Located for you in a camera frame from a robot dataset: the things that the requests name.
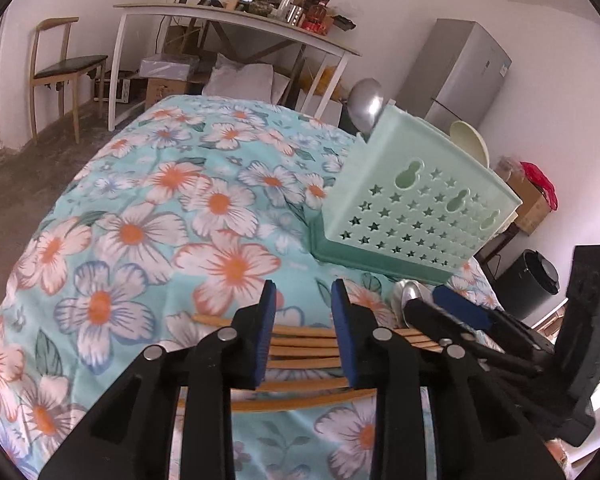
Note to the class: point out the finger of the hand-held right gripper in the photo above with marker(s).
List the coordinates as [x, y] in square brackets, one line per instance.
[440, 322]
[462, 306]

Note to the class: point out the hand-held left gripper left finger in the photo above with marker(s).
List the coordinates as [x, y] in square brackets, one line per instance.
[263, 320]

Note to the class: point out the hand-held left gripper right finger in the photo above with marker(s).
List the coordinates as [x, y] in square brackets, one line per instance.
[344, 330]

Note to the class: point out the group of wooden chopsticks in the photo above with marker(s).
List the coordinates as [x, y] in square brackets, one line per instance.
[305, 347]

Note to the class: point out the small metal spoon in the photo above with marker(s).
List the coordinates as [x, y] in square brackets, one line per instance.
[405, 296]

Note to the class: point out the mint green perforated utensil basket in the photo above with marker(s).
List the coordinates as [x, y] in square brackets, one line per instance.
[410, 195]

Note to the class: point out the large metal ladle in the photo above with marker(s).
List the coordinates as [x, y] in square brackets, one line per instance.
[365, 102]

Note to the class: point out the black trash bin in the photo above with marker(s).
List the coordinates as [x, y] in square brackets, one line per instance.
[527, 285]

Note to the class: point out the open cardboard box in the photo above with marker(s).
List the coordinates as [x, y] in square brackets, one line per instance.
[527, 210]

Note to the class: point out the floral blue tablecloth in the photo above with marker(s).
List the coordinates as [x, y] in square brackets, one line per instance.
[155, 240]

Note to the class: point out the red plastic bag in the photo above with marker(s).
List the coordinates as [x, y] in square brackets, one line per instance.
[540, 180]

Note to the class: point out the grey refrigerator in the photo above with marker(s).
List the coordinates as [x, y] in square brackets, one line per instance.
[460, 70]

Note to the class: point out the yellow plastic bag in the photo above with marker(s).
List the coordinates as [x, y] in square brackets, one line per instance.
[325, 82]

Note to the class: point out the cardboard box with label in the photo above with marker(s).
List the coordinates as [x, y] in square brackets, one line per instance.
[162, 92]

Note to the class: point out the clear plastic storage box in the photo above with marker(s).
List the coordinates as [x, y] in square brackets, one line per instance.
[169, 66]

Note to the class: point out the small toaster oven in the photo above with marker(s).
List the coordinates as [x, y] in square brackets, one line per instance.
[114, 87]

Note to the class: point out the white desk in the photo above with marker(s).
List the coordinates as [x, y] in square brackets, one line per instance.
[260, 27]

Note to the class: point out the pile of assorted desk clutter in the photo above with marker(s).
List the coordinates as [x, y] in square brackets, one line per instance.
[312, 15]

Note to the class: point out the wooden chair with dark seat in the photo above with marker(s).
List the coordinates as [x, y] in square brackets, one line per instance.
[67, 65]

